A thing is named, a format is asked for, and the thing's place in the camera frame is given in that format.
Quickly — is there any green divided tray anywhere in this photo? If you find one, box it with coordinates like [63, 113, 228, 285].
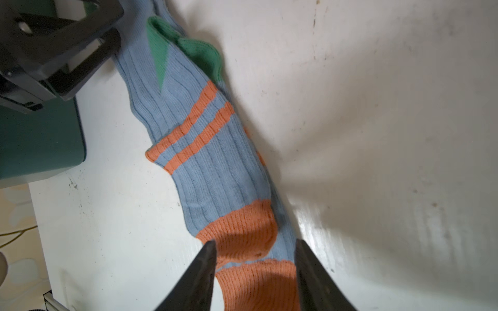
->
[1, 99, 86, 189]

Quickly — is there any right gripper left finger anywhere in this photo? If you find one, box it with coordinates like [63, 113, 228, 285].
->
[156, 241, 217, 311]

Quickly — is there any blue striped sock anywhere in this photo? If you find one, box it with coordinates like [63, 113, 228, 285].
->
[115, 1, 300, 310]

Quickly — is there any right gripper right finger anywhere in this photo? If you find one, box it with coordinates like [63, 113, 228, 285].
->
[294, 239, 356, 311]

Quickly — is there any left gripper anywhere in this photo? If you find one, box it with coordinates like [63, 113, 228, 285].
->
[1, 1, 124, 114]

